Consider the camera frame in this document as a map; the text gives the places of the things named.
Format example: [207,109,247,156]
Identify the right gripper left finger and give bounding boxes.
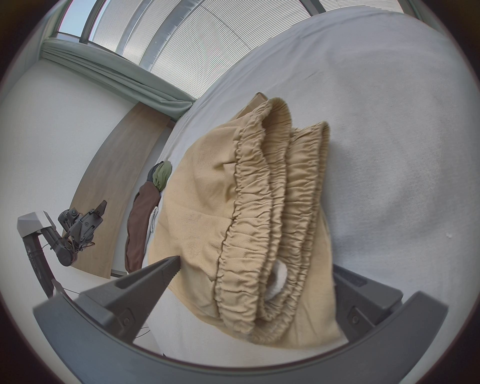
[79,255,181,344]

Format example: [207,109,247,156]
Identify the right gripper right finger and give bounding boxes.
[332,263,403,343]

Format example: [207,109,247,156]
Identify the tan shorts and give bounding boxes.
[148,92,351,346]

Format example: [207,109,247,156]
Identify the bed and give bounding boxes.
[69,9,479,370]

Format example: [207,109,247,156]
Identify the brown garment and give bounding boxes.
[125,184,163,274]

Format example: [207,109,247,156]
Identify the white garment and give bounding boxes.
[144,205,160,259]

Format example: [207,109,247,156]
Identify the green garment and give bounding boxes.
[152,161,173,193]

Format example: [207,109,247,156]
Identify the grey-green curtain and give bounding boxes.
[39,37,197,122]

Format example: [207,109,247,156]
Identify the window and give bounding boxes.
[56,0,417,100]

